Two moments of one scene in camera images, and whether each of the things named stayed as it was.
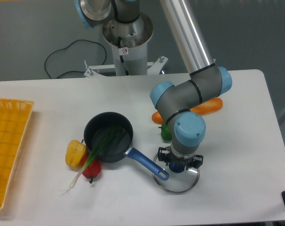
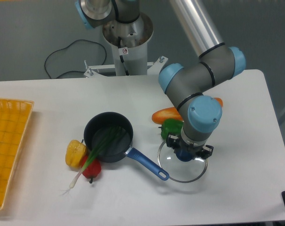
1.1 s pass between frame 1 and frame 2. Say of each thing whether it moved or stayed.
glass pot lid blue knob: moved
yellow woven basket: stayed
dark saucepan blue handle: stayed
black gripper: moved
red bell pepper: stayed
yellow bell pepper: stayed
